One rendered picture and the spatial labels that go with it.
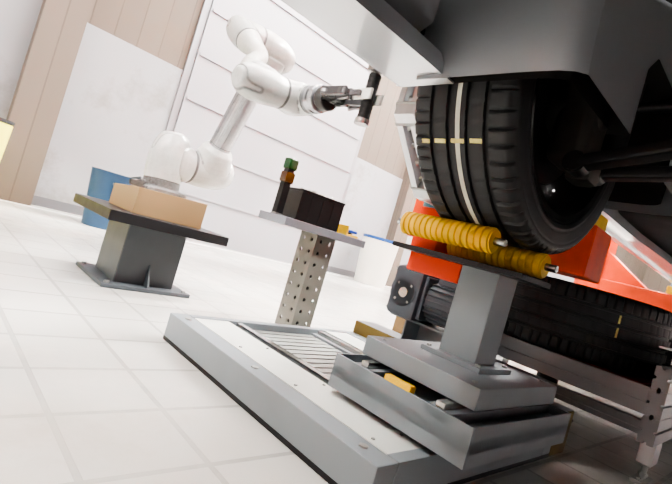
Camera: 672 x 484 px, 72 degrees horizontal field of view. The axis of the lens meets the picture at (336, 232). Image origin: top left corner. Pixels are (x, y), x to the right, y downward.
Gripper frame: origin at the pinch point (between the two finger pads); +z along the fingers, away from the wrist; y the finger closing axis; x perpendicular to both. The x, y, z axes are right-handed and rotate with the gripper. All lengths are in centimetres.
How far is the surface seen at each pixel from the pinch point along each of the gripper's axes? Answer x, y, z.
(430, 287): -47, -43, 9
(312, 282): -59, -34, -38
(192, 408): -83, 35, 13
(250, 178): 0, -190, -355
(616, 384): -58, -70, 60
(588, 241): -20, -60, 46
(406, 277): -46, -39, 1
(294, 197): -30, -18, -43
